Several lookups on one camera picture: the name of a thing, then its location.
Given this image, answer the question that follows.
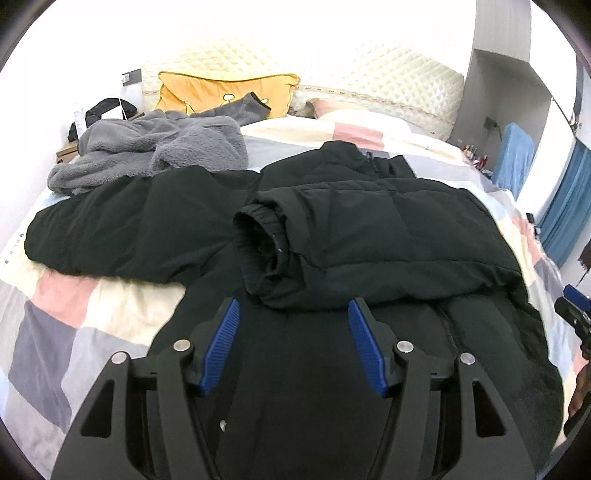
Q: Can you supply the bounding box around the black puffer jacket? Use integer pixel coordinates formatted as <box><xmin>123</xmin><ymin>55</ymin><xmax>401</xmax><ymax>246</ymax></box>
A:
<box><xmin>24</xmin><ymin>141</ymin><xmax>565</xmax><ymax>480</ymax></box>

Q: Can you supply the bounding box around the row of small bottles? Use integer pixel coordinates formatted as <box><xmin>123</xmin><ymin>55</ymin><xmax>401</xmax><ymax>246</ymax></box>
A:
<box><xmin>461</xmin><ymin>144</ymin><xmax>492</xmax><ymax>174</ymax></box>

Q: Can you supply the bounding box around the grey fleece garment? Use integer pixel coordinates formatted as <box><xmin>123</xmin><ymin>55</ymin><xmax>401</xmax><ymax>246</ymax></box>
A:
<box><xmin>47</xmin><ymin>91</ymin><xmax>272</xmax><ymax>195</ymax></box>

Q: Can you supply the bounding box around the black bag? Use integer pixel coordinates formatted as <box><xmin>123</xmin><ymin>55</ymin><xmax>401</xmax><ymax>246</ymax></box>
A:
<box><xmin>68</xmin><ymin>98</ymin><xmax>138</xmax><ymax>143</ymax></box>

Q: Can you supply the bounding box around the blue curtain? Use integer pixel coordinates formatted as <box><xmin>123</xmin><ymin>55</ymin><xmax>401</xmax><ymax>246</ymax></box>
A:
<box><xmin>538</xmin><ymin>141</ymin><xmax>591</xmax><ymax>268</ymax></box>

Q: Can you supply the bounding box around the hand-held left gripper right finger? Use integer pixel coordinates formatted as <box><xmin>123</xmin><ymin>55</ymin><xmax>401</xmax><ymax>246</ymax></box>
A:
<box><xmin>347</xmin><ymin>298</ymin><xmax>541</xmax><ymax>480</ymax></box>

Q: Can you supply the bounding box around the person's right hand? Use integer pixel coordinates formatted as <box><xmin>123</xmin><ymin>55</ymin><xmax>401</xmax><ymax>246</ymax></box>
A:
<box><xmin>567</xmin><ymin>362</ymin><xmax>591</xmax><ymax>418</ymax></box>

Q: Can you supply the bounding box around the checkered pastel blanket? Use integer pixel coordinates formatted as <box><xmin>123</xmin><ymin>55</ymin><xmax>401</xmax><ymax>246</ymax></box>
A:
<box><xmin>0</xmin><ymin>108</ymin><xmax>565</xmax><ymax>462</ymax></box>

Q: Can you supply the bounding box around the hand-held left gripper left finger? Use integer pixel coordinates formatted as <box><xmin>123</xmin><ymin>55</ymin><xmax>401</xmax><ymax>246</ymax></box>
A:
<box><xmin>51</xmin><ymin>298</ymin><xmax>241</xmax><ymax>480</ymax></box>

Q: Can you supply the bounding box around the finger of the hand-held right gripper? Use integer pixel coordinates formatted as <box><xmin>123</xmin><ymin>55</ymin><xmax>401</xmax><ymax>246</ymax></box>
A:
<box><xmin>563</xmin><ymin>284</ymin><xmax>591</xmax><ymax>315</ymax></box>

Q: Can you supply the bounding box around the pink pillow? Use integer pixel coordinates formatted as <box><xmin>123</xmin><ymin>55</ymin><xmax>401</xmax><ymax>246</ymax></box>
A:
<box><xmin>305</xmin><ymin>97</ymin><xmax>352</xmax><ymax>120</ymax></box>

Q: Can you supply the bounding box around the cream quilted headboard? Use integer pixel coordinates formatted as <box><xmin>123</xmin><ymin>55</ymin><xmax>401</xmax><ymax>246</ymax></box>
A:
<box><xmin>140</xmin><ymin>41</ymin><xmax>465</xmax><ymax>141</ymax></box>

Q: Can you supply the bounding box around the yellow pillow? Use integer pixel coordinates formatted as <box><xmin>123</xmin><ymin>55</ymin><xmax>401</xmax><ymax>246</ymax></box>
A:
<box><xmin>154</xmin><ymin>71</ymin><xmax>300</xmax><ymax>121</ymax></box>

